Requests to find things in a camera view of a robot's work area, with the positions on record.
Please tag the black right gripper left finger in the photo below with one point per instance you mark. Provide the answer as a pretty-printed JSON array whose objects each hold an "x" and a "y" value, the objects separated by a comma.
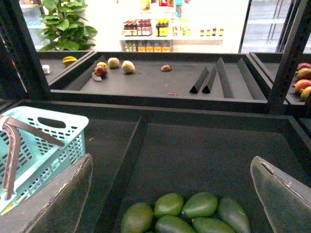
[{"x": 57, "y": 207}]

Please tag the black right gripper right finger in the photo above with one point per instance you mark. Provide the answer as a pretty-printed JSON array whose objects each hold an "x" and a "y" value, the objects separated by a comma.
[{"x": 286, "y": 201}]

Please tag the light blue plastic basket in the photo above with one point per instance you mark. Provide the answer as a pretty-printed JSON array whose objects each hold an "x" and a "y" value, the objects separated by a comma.
[{"x": 40, "y": 161}]

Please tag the green avocado right edge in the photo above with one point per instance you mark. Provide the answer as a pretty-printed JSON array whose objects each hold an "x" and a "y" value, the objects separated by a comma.
[{"x": 231, "y": 212}]

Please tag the green avocado left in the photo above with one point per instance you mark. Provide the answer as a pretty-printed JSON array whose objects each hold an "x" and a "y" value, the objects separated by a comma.
[{"x": 137, "y": 219}]

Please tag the green avocado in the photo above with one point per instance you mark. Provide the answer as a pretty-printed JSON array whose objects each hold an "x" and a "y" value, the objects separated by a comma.
[
  {"x": 137, "y": 219},
  {"x": 202, "y": 204},
  {"x": 169, "y": 204}
]

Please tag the green avocado bottom right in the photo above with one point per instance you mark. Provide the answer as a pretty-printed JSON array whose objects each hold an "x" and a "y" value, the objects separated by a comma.
[{"x": 202, "y": 204}]

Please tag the green avocado bottom centre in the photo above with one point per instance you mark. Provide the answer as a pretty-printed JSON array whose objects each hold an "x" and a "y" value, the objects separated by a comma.
[{"x": 169, "y": 204}]

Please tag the black triangular divider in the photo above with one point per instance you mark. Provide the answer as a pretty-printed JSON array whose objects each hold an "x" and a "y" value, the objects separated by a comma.
[{"x": 199, "y": 82}]

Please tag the dark red pomegranate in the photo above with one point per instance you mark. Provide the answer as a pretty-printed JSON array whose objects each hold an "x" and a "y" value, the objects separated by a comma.
[{"x": 100, "y": 71}]

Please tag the yellow star fruit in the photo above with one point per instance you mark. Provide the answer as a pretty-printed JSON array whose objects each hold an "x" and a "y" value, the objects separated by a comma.
[{"x": 69, "y": 60}]

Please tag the black display tray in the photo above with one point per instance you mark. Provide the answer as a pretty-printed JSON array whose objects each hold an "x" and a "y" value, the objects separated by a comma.
[{"x": 234, "y": 82}]

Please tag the pink green apple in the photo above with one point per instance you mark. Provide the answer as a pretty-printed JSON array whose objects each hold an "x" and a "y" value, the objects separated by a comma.
[{"x": 113, "y": 62}]

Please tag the pale pear fruit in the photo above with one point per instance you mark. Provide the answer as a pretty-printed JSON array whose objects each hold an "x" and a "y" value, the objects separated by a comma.
[{"x": 128, "y": 67}]

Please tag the brown kiwi fruit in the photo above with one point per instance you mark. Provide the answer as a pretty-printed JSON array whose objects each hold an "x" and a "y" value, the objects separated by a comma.
[{"x": 166, "y": 68}]

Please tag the green potted plant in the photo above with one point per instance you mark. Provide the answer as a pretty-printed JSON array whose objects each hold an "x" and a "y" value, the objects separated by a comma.
[{"x": 65, "y": 26}]

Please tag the white shelf with bottles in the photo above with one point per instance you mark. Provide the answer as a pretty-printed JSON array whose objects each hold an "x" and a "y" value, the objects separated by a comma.
[{"x": 166, "y": 26}]

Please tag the brown basket handle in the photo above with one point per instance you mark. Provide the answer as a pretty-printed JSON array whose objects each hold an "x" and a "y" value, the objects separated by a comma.
[{"x": 11, "y": 127}]

